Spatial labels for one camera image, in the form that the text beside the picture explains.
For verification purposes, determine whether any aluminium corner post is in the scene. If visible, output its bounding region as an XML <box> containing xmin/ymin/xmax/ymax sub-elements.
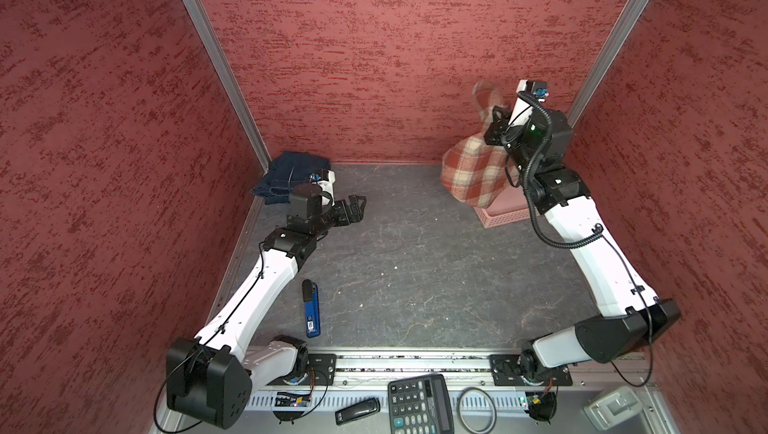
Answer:
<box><xmin>567</xmin><ymin>0</ymin><xmax>650</xmax><ymax>127</ymax></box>
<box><xmin>182</xmin><ymin>0</ymin><xmax>271</xmax><ymax>173</ymax></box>

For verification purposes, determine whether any dark denim button skirt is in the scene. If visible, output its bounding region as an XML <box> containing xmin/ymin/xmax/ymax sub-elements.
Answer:
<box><xmin>257</xmin><ymin>188</ymin><xmax>292</xmax><ymax>205</ymax></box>

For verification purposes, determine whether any left circuit board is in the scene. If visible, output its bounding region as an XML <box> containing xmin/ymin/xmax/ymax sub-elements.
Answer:
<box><xmin>274</xmin><ymin>391</ymin><xmax>313</xmax><ymax>410</ymax></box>

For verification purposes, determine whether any aluminium front rail frame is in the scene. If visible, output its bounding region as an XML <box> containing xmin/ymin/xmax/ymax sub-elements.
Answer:
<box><xmin>244</xmin><ymin>349</ymin><xmax>678</xmax><ymax>433</ymax></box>

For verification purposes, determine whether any right aluminium corner post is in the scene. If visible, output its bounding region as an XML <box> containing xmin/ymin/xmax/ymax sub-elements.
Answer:
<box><xmin>567</xmin><ymin>0</ymin><xmax>650</xmax><ymax>127</ymax></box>

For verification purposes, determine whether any left aluminium corner post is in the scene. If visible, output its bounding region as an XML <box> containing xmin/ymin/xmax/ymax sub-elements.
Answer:
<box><xmin>182</xmin><ymin>0</ymin><xmax>271</xmax><ymax>173</ymax></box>

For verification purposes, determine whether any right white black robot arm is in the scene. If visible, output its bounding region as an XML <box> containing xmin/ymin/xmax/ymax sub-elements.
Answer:
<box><xmin>484</xmin><ymin>105</ymin><xmax>682</xmax><ymax>385</ymax></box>

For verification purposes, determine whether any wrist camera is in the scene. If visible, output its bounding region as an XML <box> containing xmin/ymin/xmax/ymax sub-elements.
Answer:
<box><xmin>287</xmin><ymin>169</ymin><xmax>335</xmax><ymax>224</ymax></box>
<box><xmin>509</xmin><ymin>80</ymin><xmax>549</xmax><ymax>126</ymax></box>

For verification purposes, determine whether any black cable loop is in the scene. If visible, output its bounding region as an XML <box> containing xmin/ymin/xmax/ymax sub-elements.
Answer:
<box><xmin>457</xmin><ymin>386</ymin><xmax>498</xmax><ymax>434</ymax></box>

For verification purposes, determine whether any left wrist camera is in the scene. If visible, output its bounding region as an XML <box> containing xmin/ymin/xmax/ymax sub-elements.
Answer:
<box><xmin>287</xmin><ymin>169</ymin><xmax>335</xmax><ymax>224</ymax></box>

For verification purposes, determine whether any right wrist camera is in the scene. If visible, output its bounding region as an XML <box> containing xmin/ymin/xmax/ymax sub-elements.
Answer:
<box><xmin>509</xmin><ymin>80</ymin><xmax>549</xmax><ymax>126</ymax></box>

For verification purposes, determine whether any pink perforated plastic basket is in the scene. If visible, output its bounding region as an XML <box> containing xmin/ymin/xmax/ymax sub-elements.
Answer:
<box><xmin>474</xmin><ymin>186</ymin><xmax>530</xmax><ymax>228</ymax></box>

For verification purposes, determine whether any circuit board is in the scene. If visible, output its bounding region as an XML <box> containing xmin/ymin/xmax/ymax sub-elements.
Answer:
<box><xmin>274</xmin><ymin>391</ymin><xmax>313</xmax><ymax>410</ymax></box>
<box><xmin>526</xmin><ymin>392</ymin><xmax>558</xmax><ymax>423</ymax></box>

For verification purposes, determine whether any black calculator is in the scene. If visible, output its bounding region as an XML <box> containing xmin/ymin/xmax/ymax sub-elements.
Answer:
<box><xmin>387</xmin><ymin>374</ymin><xmax>455</xmax><ymax>434</ymax></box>

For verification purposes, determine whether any right circuit board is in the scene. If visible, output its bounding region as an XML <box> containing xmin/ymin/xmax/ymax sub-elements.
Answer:
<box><xmin>526</xmin><ymin>392</ymin><xmax>558</xmax><ymax>423</ymax></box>

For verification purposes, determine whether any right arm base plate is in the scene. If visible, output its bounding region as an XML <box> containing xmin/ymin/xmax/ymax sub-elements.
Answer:
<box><xmin>489</xmin><ymin>352</ymin><xmax>573</xmax><ymax>387</ymax></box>

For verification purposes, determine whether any red cloth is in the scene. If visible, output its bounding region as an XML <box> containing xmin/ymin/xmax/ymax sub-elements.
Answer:
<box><xmin>440</xmin><ymin>81</ymin><xmax>519</xmax><ymax>208</ymax></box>

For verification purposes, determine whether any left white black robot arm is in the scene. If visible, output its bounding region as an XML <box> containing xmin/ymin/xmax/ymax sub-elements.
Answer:
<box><xmin>156</xmin><ymin>187</ymin><xmax>367</xmax><ymax>429</ymax></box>

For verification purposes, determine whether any grey white box device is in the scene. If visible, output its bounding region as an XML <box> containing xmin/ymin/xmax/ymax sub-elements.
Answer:
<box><xmin>583</xmin><ymin>386</ymin><xmax>643</xmax><ymax>431</ymax></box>

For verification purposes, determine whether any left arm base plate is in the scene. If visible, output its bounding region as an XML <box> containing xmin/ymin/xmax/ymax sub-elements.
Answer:
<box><xmin>275</xmin><ymin>353</ymin><xmax>338</xmax><ymax>387</ymax></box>

